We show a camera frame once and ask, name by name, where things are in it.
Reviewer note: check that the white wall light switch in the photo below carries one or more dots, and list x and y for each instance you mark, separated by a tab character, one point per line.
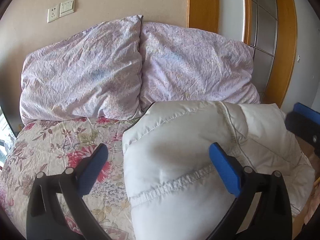
67	7

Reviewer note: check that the white wall power socket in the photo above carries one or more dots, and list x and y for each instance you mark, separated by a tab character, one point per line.
53	13

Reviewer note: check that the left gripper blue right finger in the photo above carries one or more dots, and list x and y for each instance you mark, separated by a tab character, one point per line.
261	209

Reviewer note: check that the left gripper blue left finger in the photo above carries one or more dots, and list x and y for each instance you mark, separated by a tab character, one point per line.
45	218

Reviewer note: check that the left lilac floral pillow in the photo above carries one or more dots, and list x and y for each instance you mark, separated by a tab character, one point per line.
94	73

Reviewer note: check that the white puffy down jacket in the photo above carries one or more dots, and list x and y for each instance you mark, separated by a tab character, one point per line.
174	189

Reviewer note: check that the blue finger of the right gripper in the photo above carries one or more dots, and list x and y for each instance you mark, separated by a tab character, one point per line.
304	122

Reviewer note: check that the right lilac floral pillow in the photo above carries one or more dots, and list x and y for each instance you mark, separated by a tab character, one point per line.
193	64

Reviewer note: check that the wooden headboard panel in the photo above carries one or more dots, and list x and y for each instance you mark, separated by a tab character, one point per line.
203	14

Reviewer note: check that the lilac floral pillow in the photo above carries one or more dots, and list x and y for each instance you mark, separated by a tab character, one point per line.
193	64
94	73

